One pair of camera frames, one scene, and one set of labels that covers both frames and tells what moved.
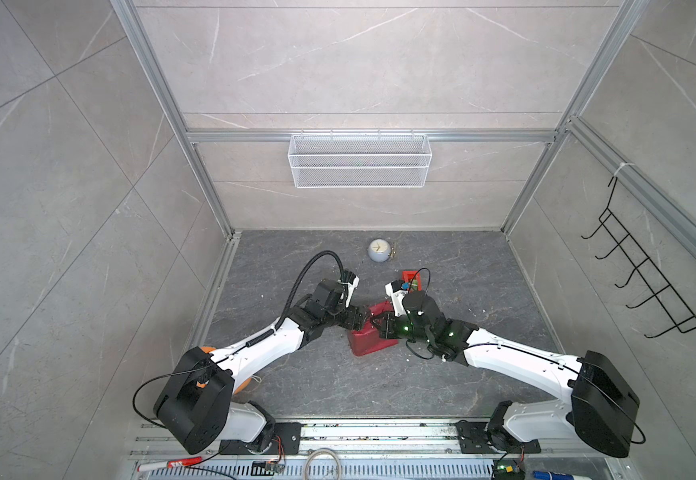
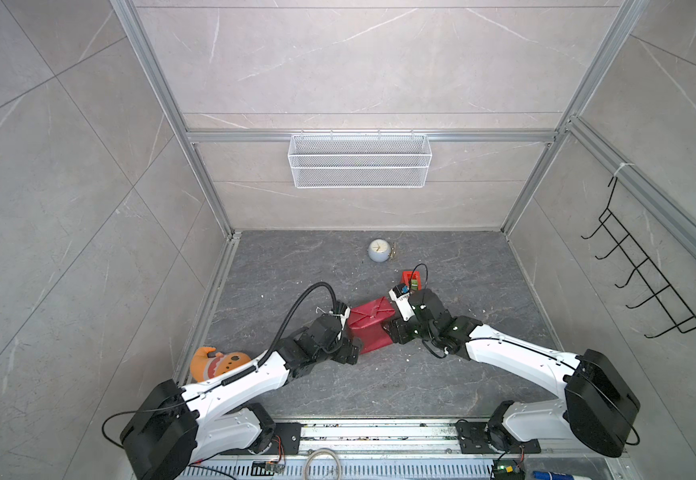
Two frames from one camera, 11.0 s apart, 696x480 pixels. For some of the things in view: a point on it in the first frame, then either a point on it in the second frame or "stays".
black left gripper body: [351, 317] to [342, 348]
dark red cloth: [367, 339] stays
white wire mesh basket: [359, 161] stays
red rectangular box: [408, 276] stays
